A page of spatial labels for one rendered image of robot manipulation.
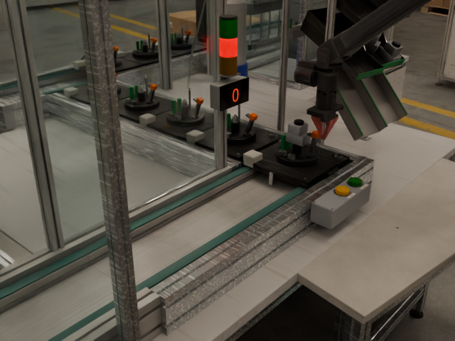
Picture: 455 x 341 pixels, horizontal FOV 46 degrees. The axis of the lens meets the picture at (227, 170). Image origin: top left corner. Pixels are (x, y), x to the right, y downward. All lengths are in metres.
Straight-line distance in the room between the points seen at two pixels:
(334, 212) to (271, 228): 0.19
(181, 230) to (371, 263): 0.50
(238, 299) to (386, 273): 0.38
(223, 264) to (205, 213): 0.28
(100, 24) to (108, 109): 0.12
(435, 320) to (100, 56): 2.17
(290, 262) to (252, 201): 0.24
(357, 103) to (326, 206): 0.55
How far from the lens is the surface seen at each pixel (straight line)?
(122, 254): 0.94
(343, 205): 1.48
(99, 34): 0.79
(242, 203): 1.53
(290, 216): 1.40
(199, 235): 1.39
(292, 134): 1.65
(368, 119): 1.89
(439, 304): 2.78
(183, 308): 1.19
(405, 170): 1.94
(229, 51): 1.48
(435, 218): 1.68
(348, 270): 1.40
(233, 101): 1.52
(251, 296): 1.29
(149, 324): 1.16
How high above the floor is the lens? 1.68
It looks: 26 degrees down
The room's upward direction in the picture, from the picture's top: straight up
